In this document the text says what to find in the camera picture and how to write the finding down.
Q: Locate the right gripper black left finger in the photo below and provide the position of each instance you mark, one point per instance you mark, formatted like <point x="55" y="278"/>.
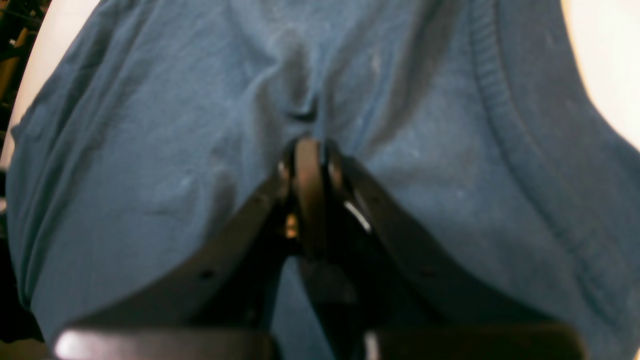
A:
<point x="217" y="305"/>

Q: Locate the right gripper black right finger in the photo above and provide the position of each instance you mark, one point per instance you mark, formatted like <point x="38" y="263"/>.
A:
<point x="416" y="301"/>

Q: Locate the dark blue t-shirt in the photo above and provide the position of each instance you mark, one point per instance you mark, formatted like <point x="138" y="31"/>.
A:
<point x="163" y="116"/>

